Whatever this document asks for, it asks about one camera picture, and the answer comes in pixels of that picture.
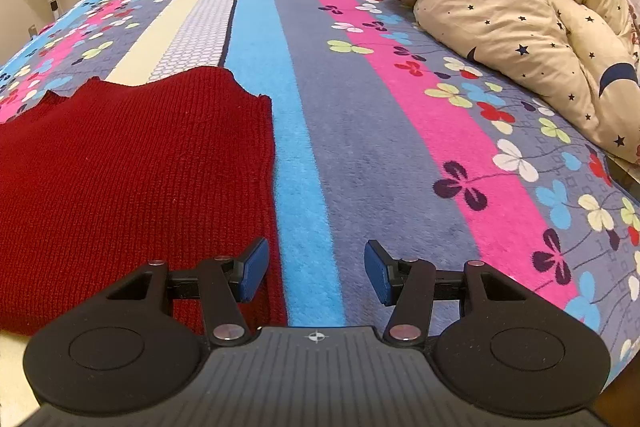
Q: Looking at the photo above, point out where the colourful floral bed sheet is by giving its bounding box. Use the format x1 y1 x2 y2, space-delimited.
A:
1 0 639 372

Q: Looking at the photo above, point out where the red knitted garment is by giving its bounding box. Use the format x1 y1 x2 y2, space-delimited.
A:
1 67 286 335

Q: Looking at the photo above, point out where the beige star-patterned duvet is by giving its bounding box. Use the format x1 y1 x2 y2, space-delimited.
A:
400 0 639 163

